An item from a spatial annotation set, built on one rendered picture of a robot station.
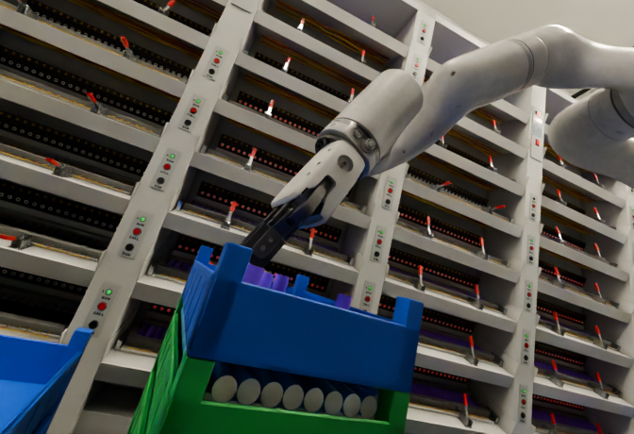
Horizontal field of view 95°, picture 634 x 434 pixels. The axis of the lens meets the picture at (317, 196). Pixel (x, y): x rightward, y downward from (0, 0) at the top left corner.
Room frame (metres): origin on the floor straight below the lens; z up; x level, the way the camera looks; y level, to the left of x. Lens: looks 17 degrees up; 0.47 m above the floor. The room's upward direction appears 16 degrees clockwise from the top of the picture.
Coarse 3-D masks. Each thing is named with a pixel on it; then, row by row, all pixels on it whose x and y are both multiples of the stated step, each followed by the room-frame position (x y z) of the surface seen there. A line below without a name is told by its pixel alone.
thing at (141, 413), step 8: (152, 368) 0.50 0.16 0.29; (152, 376) 0.46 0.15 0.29; (152, 384) 0.44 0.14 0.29; (144, 392) 0.45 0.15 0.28; (152, 392) 0.49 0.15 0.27; (144, 400) 0.40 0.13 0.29; (144, 408) 0.38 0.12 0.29; (136, 416) 0.45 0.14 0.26; (144, 416) 0.37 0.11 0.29; (136, 424) 0.40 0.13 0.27; (144, 424) 0.35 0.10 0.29; (136, 432) 0.36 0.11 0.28; (144, 432) 0.44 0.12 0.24
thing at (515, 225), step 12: (408, 168) 0.98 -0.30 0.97; (408, 180) 1.00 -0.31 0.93; (408, 192) 1.12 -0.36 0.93; (420, 192) 1.02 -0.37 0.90; (432, 192) 1.03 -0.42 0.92; (432, 204) 1.17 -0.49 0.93; (444, 204) 1.05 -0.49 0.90; (456, 204) 1.06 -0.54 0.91; (468, 216) 1.09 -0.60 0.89; (480, 216) 1.09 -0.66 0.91; (492, 216) 1.10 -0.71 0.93; (516, 216) 1.18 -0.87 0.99; (504, 228) 1.13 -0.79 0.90; (516, 228) 1.14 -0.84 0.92
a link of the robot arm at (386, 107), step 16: (384, 80) 0.33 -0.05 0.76; (400, 80) 0.33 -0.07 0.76; (416, 80) 0.34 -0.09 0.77; (368, 96) 0.33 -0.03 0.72; (384, 96) 0.32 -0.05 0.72; (400, 96) 0.33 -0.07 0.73; (416, 96) 0.34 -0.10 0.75; (352, 112) 0.32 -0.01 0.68; (368, 112) 0.32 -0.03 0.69; (384, 112) 0.32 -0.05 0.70; (400, 112) 0.33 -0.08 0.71; (416, 112) 0.36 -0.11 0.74; (368, 128) 0.32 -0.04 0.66; (384, 128) 0.32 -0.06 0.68; (400, 128) 0.35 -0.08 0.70; (384, 144) 0.33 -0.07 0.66
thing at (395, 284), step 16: (400, 256) 1.19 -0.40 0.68; (400, 272) 1.15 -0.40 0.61; (416, 272) 1.22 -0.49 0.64; (432, 272) 1.24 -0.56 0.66; (448, 272) 1.25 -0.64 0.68; (384, 288) 1.00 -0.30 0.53; (400, 288) 1.01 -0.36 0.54; (416, 288) 1.05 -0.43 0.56; (432, 288) 1.12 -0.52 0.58; (448, 288) 1.20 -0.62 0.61; (464, 288) 1.28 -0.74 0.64; (432, 304) 1.05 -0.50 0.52; (448, 304) 1.06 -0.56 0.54; (464, 304) 1.10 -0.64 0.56; (480, 304) 1.11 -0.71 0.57; (496, 304) 1.21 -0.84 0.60; (480, 320) 1.11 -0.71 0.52; (496, 320) 1.12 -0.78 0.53; (512, 320) 1.15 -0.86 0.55
